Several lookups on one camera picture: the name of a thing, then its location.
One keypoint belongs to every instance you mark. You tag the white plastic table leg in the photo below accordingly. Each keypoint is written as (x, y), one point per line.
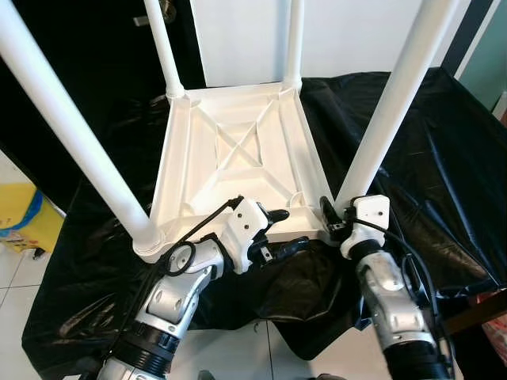
(396, 95)
(295, 39)
(162, 47)
(71, 127)

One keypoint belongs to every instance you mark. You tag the black plastic sheet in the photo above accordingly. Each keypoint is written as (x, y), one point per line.
(451, 158)

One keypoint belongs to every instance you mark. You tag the robot right leg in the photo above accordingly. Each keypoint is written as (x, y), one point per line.
(326, 376)

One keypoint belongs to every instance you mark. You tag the robot leg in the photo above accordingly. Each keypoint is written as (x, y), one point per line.
(204, 375)
(326, 376)

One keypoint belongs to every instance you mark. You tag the robot left leg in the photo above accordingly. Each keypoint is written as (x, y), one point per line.
(204, 375)

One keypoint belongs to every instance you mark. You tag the dark brown wooden plank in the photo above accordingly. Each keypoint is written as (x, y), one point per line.
(475, 313)

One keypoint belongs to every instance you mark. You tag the brown wooden cabinet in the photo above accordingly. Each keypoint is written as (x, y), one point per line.
(502, 107)

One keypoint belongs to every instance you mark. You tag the yellow box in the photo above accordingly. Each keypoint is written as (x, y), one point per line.
(24, 218)

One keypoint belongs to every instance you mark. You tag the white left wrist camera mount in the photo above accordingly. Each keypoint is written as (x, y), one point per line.
(245, 222)

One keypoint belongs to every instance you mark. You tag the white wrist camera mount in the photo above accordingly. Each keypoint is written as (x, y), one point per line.
(245, 222)
(371, 212)

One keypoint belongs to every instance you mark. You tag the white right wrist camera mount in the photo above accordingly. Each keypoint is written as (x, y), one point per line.
(371, 212)

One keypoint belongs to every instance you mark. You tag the dark grey door frame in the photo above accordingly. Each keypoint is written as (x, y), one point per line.
(473, 36)

